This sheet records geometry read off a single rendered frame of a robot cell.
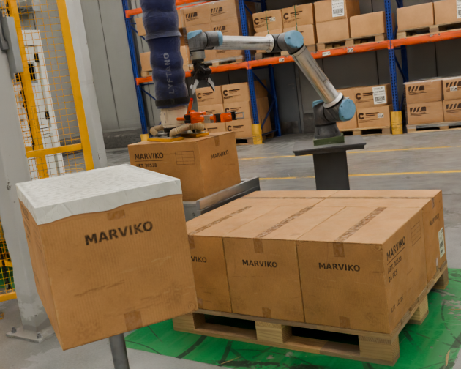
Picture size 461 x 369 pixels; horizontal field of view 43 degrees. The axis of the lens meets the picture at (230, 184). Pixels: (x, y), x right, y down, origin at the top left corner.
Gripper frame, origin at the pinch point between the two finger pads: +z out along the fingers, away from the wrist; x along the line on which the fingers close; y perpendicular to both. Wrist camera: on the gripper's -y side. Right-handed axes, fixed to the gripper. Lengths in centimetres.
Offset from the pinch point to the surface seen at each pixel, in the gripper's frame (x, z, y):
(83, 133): 58, 15, 59
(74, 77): 58, -20, 58
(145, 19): 13, -50, 38
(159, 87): 11.2, -7.2, 37.6
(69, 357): 110, 123, -18
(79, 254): 132, 36, -155
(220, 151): -13.3, 38.1, 12.9
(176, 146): 13.4, 30.4, 20.2
